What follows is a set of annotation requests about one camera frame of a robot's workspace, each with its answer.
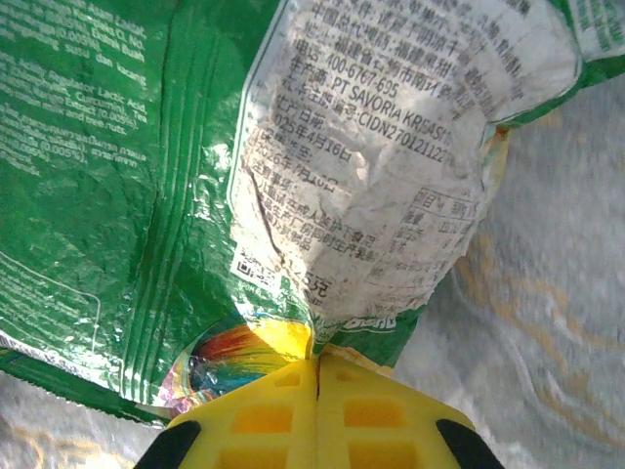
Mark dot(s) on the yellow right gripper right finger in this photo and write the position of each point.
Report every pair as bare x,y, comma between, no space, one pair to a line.
376,420

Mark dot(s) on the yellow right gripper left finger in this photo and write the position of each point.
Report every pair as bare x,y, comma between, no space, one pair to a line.
263,420

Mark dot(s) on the green snack packet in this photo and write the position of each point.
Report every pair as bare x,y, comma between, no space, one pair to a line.
146,195

